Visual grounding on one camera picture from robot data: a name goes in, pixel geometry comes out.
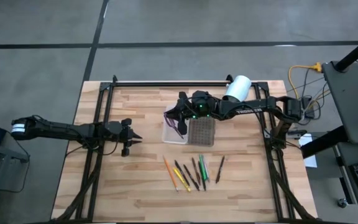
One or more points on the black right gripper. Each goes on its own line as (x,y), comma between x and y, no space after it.
(185,107)

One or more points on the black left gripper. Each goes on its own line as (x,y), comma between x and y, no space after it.
(124,133)

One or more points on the clear plastic supply box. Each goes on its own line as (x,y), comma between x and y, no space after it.
(169,137)

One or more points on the clear plastic pencil case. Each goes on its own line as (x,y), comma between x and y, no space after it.
(202,133)

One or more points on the orange pencil with eraser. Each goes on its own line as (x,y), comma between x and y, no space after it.
(171,174)

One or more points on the light green pen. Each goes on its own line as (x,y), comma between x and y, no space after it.
(204,166)

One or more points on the black pen with scale print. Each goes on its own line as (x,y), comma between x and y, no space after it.
(196,171)

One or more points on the yellow highlighter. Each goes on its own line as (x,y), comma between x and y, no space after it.
(182,180)

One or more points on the dark green pen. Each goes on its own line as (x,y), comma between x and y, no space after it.
(202,179)

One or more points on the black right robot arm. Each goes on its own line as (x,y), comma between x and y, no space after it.
(247,109)

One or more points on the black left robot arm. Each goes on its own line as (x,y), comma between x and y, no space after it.
(57,127)

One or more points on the black power adapter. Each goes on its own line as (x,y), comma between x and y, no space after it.
(307,104)

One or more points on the white paper sheet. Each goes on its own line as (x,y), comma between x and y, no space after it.
(310,155)

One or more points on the black desk leg beam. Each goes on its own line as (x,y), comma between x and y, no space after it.
(322,141)

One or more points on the grey desk top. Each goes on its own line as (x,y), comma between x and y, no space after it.
(346,99)

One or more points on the dark grey keyboard desk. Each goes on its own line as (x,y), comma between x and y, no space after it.
(345,152)

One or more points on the grey caster wheel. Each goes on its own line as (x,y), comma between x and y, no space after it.
(342,203)

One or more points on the black slanted pole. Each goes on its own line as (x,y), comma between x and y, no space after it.
(356,51)

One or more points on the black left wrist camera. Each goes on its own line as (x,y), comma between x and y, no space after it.
(113,128)

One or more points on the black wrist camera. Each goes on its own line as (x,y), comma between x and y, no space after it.
(113,128)
(201,104)

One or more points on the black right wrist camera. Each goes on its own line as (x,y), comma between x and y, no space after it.
(201,104)

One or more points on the black aluminium table frame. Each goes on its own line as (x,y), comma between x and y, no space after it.
(166,84)

